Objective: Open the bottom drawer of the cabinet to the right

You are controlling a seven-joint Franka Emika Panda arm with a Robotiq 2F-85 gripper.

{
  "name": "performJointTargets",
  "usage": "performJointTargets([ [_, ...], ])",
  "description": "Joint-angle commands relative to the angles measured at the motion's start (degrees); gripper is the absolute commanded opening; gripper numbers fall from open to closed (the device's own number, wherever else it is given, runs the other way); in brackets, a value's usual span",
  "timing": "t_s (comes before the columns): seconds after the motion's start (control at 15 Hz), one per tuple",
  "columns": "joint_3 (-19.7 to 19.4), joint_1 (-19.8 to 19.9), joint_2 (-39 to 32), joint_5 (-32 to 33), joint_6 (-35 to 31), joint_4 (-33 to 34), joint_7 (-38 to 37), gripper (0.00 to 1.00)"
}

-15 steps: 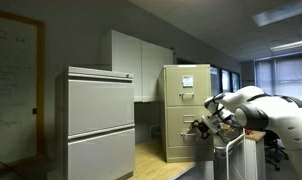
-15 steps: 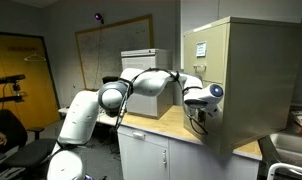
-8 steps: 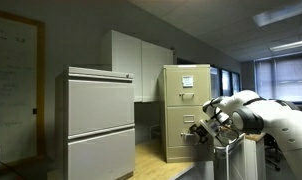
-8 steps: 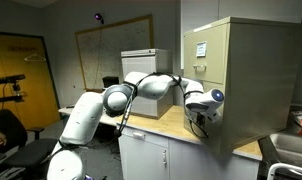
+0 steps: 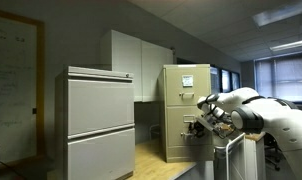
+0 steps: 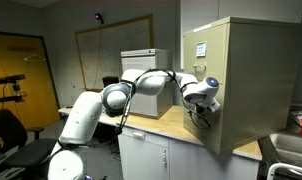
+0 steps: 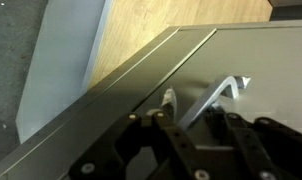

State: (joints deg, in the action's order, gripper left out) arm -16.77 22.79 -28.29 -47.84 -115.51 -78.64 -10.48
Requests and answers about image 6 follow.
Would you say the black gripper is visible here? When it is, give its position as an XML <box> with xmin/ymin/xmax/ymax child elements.
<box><xmin>190</xmin><ymin>103</ymin><xmax>209</xmax><ymax>116</ymax></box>

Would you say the beige unlabelled file drawer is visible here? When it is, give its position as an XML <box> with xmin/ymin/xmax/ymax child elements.
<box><xmin>183</xmin><ymin>84</ymin><xmax>226</xmax><ymax>148</ymax></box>

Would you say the grey base cabinet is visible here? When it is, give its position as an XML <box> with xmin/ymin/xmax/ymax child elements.
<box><xmin>117</xmin><ymin>124</ymin><xmax>261</xmax><ymax>180</ymax></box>

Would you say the white drawer label card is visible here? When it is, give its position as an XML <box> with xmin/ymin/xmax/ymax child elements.
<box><xmin>195</xmin><ymin>41</ymin><xmax>208</xmax><ymax>59</ymax></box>

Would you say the beige metal file cabinet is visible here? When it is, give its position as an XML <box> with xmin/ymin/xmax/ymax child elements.
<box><xmin>182</xmin><ymin>16</ymin><xmax>302</xmax><ymax>155</ymax></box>

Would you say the light grey file cabinet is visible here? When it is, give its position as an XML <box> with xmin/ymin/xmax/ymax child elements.
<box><xmin>120</xmin><ymin>48</ymin><xmax>174</xmax><ymax>120</ymax></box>

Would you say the beige labelled file drawer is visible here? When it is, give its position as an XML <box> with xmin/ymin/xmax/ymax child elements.
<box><xmin>183</xmin><ymin>23</ymin><xmax>230</xmax><ymax>84</ymax></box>

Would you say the black boxy object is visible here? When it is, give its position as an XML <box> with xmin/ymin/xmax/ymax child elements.
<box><xmin>101</xmin><ymin>75</ymin><xmax>121</xmax><ymax>89</ymax></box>

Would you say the wood framed whiteboard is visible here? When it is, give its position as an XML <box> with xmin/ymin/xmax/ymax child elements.
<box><xmin>74</xmin><ymin>14</ymin><xmax>155</xmax><ymax>93</ymax></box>

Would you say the stainless steel sink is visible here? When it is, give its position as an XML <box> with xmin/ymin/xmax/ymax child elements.
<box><xmin>268</xmin><ymin>131</ymin><xmax>302</xmax><ymax>172</ymax></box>

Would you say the webcam with purple light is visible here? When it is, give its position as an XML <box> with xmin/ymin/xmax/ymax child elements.
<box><xmin>93</xmin><ymin>12</ymin><xmax>106</xmax><ymax>25</ymax></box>

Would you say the yellow door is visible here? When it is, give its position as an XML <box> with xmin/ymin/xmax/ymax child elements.
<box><xmin>0</xmin><ymin>30</ymin><xmax>61</xmax><ymax>132</ymax></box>

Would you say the black office chair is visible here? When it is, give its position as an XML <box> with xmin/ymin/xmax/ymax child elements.
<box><xmin>0</xmin><ymin>108</ymin><xmax>59</xmax><ymax>180</ymax></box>

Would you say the silver handle of labelled drawer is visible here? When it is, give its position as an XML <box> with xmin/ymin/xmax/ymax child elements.
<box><xmin>192</xmin><ymin>63</ymin><xmax>208</xmax><ymax>73</ymax></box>

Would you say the silver base cabinet door handle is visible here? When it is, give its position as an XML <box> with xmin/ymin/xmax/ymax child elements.
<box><xmin>161</xmin><ymin>148</ymin><xmax>168</xmax><ymax>165</ymax></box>

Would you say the silver base cabinet drawer handle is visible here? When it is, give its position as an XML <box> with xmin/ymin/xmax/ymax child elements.
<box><xmin>131</xmin><ymin>131</ymin><xmax>146</xmax><ymax>141</ymax></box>

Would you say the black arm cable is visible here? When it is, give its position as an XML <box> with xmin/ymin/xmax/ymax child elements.
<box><xmin>114</xmin><ymin>68</ymin><xmax>212</xmax><ymax>136</ymax></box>

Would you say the white wire rack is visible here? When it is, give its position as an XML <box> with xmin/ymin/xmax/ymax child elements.
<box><xmin>266</xmin><ymin>162</ymin><xmax>302</xmax><ymax>180</ymax></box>

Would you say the wire clothes hanger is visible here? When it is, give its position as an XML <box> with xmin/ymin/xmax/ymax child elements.
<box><xmin>23</xmin><ymin>52</ymin><xmax>47</xmax><ymax>63</ymax></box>

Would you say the black stereo camera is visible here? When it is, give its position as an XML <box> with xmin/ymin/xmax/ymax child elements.
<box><xmin>0</xmin><ymin>73</ymin><xmax>27</xmax><ymax>85</ymax></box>

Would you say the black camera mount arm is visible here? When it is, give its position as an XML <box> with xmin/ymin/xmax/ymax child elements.
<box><xmin>0</xmin><ymin>83</ymin><xmax>26</xmax><ymax>105</ymax></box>

